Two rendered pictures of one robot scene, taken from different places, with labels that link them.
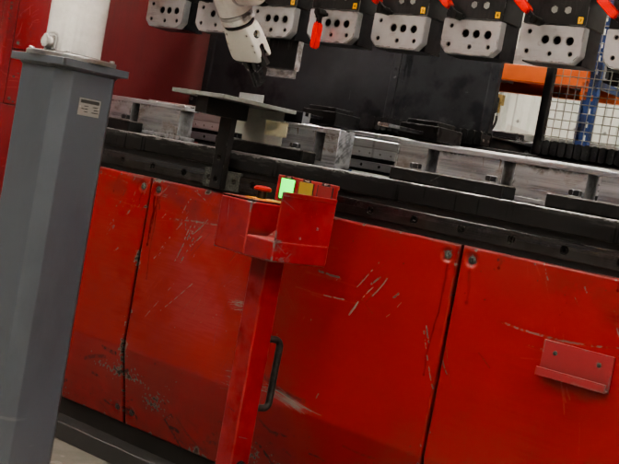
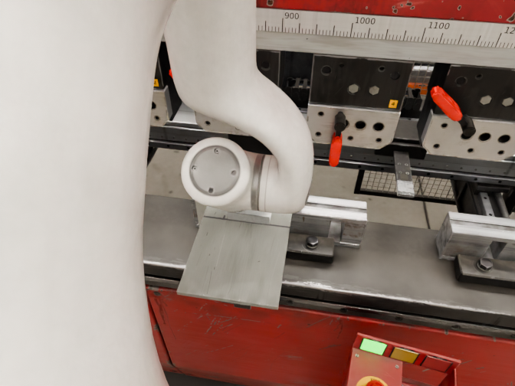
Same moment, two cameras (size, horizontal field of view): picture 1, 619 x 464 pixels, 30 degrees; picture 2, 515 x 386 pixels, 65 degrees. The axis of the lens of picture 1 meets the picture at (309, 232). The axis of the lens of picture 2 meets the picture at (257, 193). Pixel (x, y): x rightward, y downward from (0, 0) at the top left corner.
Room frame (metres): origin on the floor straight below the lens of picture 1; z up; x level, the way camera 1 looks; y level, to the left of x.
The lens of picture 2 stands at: (2.42, 0.46, 1.63)
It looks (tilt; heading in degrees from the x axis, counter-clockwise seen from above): 45 degrees down; 330
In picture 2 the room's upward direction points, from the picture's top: straight up
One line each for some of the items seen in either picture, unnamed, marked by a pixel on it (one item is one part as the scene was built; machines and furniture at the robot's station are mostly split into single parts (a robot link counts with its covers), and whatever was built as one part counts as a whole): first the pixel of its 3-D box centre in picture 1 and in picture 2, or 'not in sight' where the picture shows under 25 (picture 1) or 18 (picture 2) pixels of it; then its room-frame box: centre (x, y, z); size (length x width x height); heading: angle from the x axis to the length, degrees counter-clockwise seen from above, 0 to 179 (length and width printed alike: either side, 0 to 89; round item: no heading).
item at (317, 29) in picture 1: (319, 29); (336, 139); (2.83, 0.07, 1.20); 0.04 x 0.02 x 0.10; 141
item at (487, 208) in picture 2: not in sight; (472, 169); (2.89, -0.56, 0.81); 0.64 x 0.08 x 0.14; 141
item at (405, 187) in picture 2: (414, 127); (401, 155); (2.90, -0.21, 1.01); 0.26 x 0.12 x 0.05; 141
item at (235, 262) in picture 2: (235, 100); (241, 241); (2.87, 0.24, 1.00); 0.26 x 0.18 x 0.01; 141
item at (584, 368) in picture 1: (574, 365); not in sight; (2.21, -0.55, 0.59); 0.15 x 0.02 x 0.07; 51
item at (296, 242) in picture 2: (263, 149); (267, 242); (2.91, 0.15, 0.89); 0.30 x 0.05 x 0.03; 51
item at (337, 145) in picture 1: (285, 140); (277, 214); (2.94, 0.10, 0.92); 0.39 x 0.06 x 0.10; 51
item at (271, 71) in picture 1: (284, 59); (254, 142); (2.98, 0.14, 1.13); 0.10 x 0.02 x 0.10; 51
